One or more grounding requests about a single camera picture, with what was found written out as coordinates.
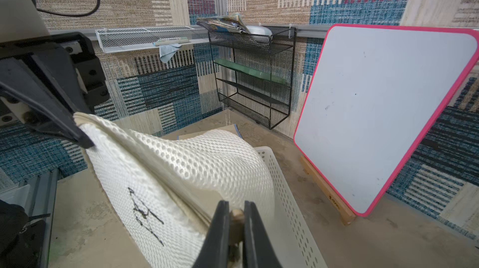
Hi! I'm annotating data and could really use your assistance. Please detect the wooden whiteboard stand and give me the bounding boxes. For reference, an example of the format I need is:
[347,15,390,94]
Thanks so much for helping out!
[300,156,357,226]

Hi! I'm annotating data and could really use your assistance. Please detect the magazines on shelf top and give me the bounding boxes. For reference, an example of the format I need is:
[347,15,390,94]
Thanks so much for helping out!
[197,13,250,33]

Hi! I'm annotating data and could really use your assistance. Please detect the pink framed whiteboard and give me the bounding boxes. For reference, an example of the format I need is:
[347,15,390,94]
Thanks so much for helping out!
[293,24,479,217]

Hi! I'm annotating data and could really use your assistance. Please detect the white perforated plastic basket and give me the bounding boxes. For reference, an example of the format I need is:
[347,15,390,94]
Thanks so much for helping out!
[255,146,327,268]

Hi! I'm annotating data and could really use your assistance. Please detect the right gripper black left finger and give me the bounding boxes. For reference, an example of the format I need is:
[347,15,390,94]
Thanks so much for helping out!
[193,201,230,268]

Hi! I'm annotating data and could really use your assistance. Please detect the white round object on shelf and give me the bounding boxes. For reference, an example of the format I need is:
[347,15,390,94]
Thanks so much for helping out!
[246,25,273,37]

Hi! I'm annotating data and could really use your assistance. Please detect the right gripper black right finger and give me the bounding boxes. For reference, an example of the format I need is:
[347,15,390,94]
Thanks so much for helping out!
[243,201,282,268]

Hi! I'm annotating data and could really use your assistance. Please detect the grey cloth in wire basket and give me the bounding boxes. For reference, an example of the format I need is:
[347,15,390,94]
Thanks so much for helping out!
[159,43,182,63]

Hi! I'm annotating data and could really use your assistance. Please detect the white mesh laundry bag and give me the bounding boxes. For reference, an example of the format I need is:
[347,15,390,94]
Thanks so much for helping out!
[74,113,274,268]

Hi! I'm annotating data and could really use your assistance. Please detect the green board in shelf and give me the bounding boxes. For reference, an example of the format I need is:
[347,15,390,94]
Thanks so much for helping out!
[213,58,288,85]

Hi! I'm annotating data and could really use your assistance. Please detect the black mesh shelf rack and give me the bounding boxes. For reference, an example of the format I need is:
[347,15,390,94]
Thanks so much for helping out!
[208,26,297,130]

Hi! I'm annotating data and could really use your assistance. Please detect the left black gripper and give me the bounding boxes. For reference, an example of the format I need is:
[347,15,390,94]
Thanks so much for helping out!
[1,32,109,149]

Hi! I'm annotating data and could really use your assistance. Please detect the white wire wall basket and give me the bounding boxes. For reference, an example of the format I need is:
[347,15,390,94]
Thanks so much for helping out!
[96,25,208,53]

